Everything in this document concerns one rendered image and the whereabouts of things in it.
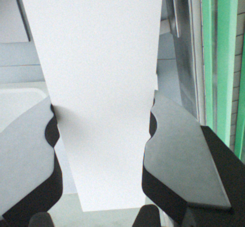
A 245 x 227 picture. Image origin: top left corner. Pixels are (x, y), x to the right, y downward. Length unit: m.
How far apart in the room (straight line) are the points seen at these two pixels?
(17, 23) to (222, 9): 0.42
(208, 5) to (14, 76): 0.48
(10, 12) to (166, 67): 0.40
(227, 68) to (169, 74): 0.23
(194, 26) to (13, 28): 0.40
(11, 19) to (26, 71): 0.13
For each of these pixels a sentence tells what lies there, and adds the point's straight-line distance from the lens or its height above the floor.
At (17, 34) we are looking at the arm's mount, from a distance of 0.50.
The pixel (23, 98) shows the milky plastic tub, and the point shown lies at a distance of 0.58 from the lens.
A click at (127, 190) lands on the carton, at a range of 0.17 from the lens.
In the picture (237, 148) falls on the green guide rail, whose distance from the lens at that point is 0.57.
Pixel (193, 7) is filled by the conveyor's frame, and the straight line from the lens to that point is 0.36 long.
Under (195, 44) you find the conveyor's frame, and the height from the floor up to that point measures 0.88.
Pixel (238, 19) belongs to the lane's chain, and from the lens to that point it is 0.40.
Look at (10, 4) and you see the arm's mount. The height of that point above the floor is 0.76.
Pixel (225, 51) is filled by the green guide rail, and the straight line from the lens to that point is 0.31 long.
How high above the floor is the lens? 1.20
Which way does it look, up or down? 58 degrees down
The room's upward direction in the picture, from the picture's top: 173 degrees clockwise
